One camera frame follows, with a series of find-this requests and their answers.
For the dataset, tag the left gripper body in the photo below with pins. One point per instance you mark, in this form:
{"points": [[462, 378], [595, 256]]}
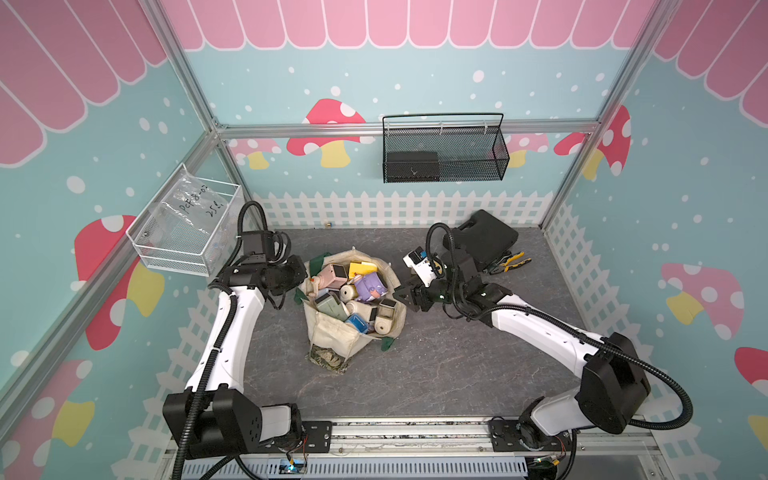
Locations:
{"points": [[286, 274]]}

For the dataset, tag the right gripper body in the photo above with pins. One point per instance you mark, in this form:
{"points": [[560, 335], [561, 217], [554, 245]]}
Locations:
{"points": [[438, 291]]}

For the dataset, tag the beige canvas tote bag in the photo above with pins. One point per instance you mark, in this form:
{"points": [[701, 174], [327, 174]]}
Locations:
{"points": [[348, 301]]}

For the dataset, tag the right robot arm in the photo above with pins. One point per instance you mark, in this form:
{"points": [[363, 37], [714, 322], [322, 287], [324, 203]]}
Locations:
{"points": [[448, 269]]}

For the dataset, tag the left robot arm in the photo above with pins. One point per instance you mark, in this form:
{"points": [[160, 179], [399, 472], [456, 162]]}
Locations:
{"points": [[212, 416]]}

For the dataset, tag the cream pencil sharpener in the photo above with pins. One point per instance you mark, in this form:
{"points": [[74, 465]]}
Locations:
{"points": [[384, 316]]}

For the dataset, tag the purple pencil sharpener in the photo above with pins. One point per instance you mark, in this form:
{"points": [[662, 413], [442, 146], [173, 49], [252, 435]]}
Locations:
{"points": [[370, 287]]}

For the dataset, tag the yellow flat pencil sharpener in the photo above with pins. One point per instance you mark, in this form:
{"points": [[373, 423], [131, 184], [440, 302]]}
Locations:
{"points": [[361, 268]]}

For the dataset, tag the pink pencil sharpener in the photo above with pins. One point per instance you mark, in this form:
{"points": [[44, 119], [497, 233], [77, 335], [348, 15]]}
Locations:
{"points": [[332, 277]]}

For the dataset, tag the blue pencil sharpener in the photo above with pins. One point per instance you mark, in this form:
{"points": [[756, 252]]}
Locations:
{"points": [[360, 324]]}

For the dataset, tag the green pencil sharpener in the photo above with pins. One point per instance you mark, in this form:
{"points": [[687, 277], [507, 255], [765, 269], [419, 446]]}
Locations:
{"points": [[331, 305]]}

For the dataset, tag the black plastic tool case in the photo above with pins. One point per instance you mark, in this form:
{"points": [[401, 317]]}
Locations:
{"points": [[485, 238]]}

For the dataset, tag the clear plastic bag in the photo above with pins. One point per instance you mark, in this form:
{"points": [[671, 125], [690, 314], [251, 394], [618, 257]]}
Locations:
{"points": [[186, 217]]}

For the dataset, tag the black box in basket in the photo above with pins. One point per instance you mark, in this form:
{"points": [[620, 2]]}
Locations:
{"points": [[411, 166]]}

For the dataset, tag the yellow handled pliers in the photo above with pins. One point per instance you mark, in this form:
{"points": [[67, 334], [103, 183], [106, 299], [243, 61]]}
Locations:
{"points": [[509, 262]]}

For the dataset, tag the white wire basket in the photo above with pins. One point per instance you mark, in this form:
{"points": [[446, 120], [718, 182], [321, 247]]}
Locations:
{"points": [[215, 252]]}

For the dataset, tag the black wire mesh basket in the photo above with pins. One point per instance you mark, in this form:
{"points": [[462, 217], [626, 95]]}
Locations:
{"points": [[470, 146]]}

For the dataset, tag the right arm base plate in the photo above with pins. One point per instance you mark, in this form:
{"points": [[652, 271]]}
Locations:
{"points": [[508, 435]]}

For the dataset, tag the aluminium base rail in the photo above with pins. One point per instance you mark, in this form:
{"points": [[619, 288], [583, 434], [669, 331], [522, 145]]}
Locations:
{"points": [[446, 448]]}

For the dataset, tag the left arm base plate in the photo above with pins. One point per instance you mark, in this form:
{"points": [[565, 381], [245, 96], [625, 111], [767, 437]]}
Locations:
{"points": [[315, 438]]}

